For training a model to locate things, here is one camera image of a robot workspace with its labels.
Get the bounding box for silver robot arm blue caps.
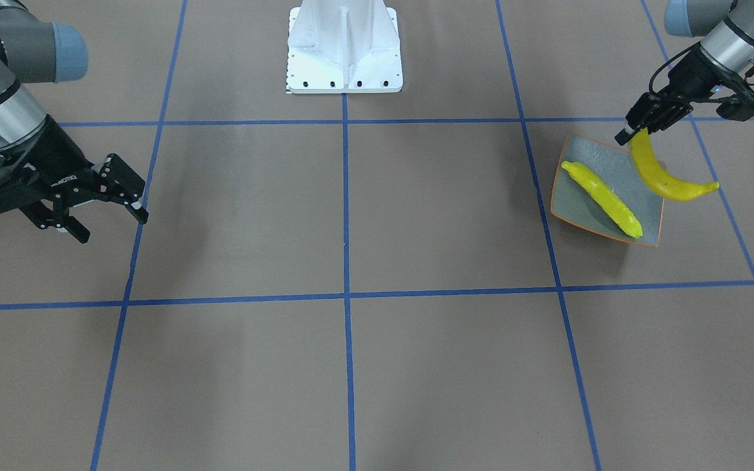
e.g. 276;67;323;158
615;1;754;145

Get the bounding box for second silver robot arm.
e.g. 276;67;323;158
0;1;149;243

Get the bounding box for yellow banana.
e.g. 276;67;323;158
628;129;720;202
562;160;644;238

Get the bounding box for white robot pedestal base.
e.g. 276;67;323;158
285;1;404;94

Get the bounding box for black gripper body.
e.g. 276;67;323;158
649;46;737;105

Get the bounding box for grey square plate orange rim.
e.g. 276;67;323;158
550;133;664;247

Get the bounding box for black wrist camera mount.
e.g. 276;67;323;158
715;61;754;122

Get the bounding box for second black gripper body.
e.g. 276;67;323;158
0;115;99;220

